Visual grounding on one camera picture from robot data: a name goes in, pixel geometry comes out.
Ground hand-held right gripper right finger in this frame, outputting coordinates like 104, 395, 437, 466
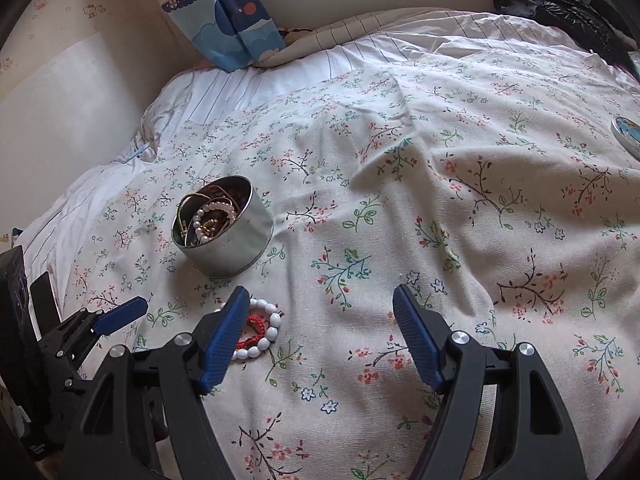
391, 284, 588, 480

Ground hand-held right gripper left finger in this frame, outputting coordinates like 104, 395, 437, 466
55, 285, 251, 480

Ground black jacket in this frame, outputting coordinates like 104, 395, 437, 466
492, 0, 640, 68

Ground red knotted cord bracelet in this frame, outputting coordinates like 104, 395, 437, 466
233, 313, 269, 351

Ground white bead bracelet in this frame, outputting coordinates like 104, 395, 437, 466
215, 297, 284, 363

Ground pearl bracelet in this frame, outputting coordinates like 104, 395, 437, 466
191, 200, 239, 249

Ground blue printed curtain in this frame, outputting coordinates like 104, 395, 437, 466
140, 0, 288, 74

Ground beige striped cloth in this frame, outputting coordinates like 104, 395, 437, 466
257, 7, 451, 69

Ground round metal tin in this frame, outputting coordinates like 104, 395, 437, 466
171, 175, 273, 278

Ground round printed tin lid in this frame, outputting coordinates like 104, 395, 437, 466
611, 116, 640, 161

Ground light blue string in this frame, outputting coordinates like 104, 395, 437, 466
122, 142, 153, 163

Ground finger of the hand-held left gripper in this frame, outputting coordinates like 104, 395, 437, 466
39, 296, 149, 362

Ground floral blanket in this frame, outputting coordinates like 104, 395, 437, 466
65, 52, 640, 480

